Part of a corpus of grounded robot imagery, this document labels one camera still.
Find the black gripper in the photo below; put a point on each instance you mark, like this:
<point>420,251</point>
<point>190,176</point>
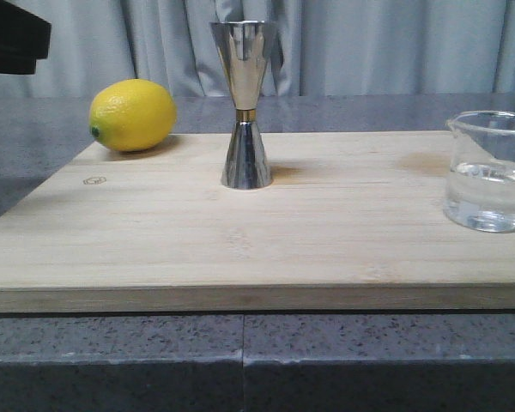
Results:
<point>24,40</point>

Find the steel double jigger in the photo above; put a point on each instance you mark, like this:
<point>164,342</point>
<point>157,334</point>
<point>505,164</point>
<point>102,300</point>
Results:
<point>244,48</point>

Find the clear glass beaker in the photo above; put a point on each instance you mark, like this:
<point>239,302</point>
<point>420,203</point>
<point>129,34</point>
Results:
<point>480,184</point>

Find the yellow lemon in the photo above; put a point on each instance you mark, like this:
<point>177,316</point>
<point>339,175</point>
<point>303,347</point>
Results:
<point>132,115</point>

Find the grey curtain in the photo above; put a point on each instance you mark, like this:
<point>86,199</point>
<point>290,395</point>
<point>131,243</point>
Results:
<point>322,47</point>

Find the light wooden cutting board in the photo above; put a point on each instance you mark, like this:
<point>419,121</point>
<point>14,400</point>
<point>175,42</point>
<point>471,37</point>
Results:
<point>351,221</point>

